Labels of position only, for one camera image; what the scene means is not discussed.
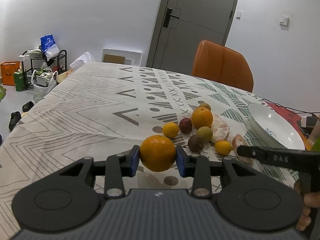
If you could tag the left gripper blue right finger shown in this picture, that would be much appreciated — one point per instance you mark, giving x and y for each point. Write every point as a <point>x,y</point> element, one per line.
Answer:
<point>198,168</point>

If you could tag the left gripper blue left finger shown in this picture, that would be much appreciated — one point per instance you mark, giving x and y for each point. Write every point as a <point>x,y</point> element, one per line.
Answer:
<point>118,166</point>

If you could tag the brown passion fruit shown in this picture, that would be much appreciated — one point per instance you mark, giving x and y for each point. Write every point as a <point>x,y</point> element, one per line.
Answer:
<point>195,143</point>

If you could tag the small yellow tangerine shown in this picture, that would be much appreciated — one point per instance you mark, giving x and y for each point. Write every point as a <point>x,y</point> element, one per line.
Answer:
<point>223,147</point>
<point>170,130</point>

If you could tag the green-yellow fruit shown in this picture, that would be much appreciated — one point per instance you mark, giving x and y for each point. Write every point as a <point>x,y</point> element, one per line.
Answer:
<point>205,133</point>
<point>205,105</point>

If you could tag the large front orange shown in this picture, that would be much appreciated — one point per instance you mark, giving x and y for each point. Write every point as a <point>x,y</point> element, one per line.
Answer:
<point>157,153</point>

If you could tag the large orange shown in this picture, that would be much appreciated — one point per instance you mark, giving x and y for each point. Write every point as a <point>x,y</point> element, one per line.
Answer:
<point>157,153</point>
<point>202,117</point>

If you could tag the large peeled pomelo piece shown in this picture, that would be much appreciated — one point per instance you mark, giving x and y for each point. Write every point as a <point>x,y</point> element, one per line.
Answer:
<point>220,129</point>

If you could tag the dark red passion fruit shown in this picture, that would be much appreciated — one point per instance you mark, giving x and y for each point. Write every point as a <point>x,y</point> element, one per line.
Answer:
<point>186,125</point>

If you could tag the small peeled pomelo piece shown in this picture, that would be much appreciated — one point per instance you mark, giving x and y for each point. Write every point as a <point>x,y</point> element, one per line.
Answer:
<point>237,142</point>

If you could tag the large back orange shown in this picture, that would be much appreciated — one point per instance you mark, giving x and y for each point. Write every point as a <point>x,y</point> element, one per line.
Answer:
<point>202,117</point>

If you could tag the person's right hand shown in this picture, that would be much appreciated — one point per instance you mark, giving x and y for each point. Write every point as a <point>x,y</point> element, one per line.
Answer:
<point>311,200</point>

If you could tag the green snack package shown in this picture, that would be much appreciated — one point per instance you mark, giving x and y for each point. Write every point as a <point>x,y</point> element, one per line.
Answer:
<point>316,146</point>

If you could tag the white power adapter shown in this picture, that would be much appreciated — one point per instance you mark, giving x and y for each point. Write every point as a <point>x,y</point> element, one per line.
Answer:
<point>303,120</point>

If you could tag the red and orange mat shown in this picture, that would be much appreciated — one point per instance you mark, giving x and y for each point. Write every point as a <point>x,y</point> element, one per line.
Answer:
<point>292,116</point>

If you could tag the white ceramic plate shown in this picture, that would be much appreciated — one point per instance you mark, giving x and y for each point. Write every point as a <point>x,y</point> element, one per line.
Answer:
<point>272,129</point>

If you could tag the patterned white tablecloth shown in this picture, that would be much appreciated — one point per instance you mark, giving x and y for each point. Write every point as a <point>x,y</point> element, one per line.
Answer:
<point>104,109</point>

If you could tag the beige bag on floor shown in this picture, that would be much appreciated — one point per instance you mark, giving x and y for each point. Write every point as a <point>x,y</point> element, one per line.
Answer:
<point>61,77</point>

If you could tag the orange leather chair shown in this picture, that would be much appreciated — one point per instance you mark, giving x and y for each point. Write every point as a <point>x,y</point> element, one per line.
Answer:
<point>221,64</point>

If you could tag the black shoe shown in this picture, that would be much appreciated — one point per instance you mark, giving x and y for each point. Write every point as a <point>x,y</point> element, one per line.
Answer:
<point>14,119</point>
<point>27,106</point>

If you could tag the translucent plastic bag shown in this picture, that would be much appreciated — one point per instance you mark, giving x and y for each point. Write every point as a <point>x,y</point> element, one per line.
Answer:
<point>81,60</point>

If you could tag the white plastic bag with items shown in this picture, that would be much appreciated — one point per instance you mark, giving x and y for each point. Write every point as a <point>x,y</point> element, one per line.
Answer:
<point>42,85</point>

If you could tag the black metal shoe rack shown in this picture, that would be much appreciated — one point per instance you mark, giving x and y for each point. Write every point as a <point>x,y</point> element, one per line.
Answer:
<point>36,60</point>

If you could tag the blue and white plastic bag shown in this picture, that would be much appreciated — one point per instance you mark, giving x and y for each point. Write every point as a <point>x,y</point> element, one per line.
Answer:
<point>49,46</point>

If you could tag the green floor mat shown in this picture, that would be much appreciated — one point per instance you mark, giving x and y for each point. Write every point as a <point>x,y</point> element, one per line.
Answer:
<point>3,92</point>

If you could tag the orange paper shopping bag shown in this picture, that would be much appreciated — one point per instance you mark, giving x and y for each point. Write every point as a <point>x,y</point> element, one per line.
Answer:
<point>7,72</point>

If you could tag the grey door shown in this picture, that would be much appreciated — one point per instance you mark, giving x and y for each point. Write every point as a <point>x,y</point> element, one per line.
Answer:
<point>174,48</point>

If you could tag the white foam packaging frame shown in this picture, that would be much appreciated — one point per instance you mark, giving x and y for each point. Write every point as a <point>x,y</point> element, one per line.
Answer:
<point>119,56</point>

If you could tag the white wall switch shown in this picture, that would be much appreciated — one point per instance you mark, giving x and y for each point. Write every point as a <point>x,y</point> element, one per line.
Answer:
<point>284,21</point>
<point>238,15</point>

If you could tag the black door lock handle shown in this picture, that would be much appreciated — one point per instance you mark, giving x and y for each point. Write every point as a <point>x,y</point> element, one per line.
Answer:
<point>168,16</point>

